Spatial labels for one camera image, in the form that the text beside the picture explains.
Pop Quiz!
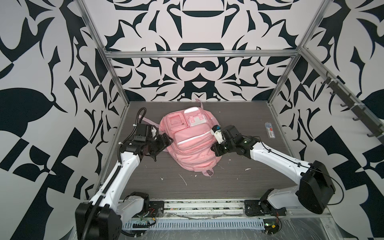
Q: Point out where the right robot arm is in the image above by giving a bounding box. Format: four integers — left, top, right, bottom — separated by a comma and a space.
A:
211, 125, 336, 217

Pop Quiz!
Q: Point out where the white perforated cable duct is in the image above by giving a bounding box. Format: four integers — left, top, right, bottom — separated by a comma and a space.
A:
123, 219, 265, 231

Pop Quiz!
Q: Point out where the aluminium front rail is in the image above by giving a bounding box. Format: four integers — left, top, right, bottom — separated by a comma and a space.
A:
76, 197, 331, 221

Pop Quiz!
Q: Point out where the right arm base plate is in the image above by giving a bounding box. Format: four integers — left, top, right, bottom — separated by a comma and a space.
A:
244, 200, 287, 217

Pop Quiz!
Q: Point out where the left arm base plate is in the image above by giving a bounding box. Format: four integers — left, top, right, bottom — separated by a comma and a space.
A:
144, 201, 165, 218

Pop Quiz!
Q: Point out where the wall hook rack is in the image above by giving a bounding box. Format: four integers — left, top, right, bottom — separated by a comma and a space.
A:
320, 72, 384, 145

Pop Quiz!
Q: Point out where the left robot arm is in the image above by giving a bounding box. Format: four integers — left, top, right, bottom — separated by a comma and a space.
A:
75, 123, 174, 240

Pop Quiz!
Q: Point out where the pink student backpack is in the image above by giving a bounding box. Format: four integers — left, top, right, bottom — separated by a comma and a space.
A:
143, 103, 221, 177

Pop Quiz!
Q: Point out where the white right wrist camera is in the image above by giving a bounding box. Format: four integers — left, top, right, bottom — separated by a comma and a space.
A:
210, 125, 225, 144

